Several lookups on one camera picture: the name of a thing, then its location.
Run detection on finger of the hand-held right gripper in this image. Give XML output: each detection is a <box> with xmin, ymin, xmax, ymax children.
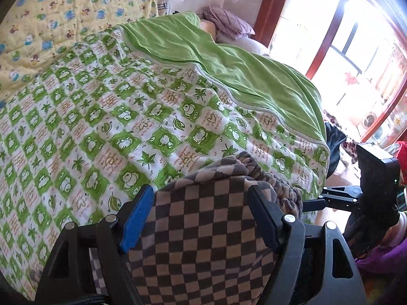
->
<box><xmin>301</xmin><ymin>186</ymin><xmax>364</xmax><ymax>212</ymax></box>

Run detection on person's right forearm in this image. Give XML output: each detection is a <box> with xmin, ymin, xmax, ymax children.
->
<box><xmin>355</xmin><ymin>211</ymin><xmax>407</xmax><ymax>277</ymax></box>

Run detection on green frog print quilt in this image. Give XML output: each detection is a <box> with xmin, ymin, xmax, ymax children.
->
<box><xmin>0</xmin><ymin>12</ymin><xmax>331</xmax><ymax>301</ymax></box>

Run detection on beige pillow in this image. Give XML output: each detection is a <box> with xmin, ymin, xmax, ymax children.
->
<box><xmin>215</xmin><ymin>33</ymin><xmax>271</xmax><ymax>58</ymax></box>

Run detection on leopard print cloth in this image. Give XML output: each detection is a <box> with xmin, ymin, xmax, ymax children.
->
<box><xmin>323</xmin><ymin>110</ymin><xmax>361</xmax><ymax>164</ymax></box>

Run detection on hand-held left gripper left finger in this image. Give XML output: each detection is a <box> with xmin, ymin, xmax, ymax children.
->
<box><xmin>34</xmin><ymin>184</ymin><xmax>155</xmax><ymax>305</ymax></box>

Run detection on brown checkered pants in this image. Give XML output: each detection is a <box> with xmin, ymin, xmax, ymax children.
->
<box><xmin>90</xmin><ymin>151</ymin><xmax>304</xmax><ymax>305</ymax></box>

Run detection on yellow cartoon print quilt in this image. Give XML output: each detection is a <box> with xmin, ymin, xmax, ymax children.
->
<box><xmin>0</xmin><ymin>0</ymin><xmax>159</xmax><ymax>102</ymax></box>

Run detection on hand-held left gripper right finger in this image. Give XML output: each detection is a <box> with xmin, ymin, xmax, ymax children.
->
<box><xmin>247</xmin><ymin>184</ymin><xmax>367</xmax><ymax>305</ymax></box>

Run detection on purple quilted pillow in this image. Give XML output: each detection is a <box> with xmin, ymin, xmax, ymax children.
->
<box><xmin>203</xmin><ymin>5</ymin><xmax>256</xmax><ymax>36</ymax></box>

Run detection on black cloth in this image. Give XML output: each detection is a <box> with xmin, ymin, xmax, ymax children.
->
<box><xmin>324</xmin><ymin>122</ymin><xmax>347</xmax><ymax>178</ymax></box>

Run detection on red wooden window frame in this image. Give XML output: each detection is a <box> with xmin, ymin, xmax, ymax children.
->
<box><xmin>254</xmin><ymin>0</ymin><xmax>407</xmax><ymax>153</ymax></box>

